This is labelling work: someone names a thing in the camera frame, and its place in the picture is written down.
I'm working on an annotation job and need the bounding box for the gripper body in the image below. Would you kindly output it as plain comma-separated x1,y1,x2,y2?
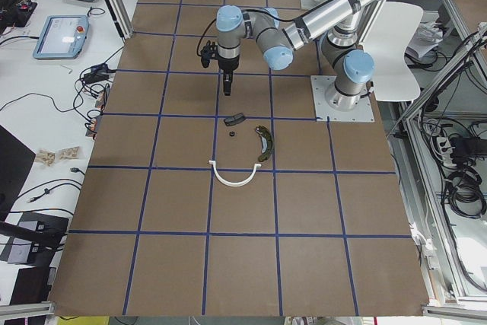
217,47,240,73

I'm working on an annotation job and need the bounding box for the dark grey brake pad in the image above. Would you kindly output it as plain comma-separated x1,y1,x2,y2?
223,113,246,127

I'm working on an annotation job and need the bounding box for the olive green brake shoe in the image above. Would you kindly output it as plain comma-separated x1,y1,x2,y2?
255,125,275,163

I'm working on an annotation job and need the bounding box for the near blue teach pendant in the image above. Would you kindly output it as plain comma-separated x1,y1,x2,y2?
33,14,90,60

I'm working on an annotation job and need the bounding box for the white plastic chair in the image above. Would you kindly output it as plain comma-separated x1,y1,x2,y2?
363,2,423,102

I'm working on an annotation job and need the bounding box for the bag of wooden pieces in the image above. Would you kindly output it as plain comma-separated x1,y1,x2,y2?
34,149,57,167

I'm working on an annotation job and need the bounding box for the white curved plastic bracket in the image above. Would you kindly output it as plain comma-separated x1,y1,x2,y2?
208,160,262,188

